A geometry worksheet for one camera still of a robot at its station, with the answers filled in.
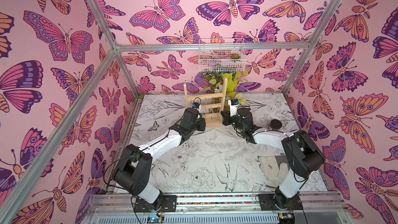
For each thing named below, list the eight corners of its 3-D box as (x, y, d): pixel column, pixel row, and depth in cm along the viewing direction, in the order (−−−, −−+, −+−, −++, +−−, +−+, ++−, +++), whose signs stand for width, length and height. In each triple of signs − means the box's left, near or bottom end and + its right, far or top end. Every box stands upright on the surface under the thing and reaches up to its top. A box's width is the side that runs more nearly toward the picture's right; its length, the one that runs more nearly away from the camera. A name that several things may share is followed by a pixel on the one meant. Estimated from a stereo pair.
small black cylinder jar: (269, 131, 101) (272, 126, 97) (267, 123, 105) (270, 119, 101) (279, 131, 101) (283, 126, 97) (276, 123, 105) (280, 118, 101)
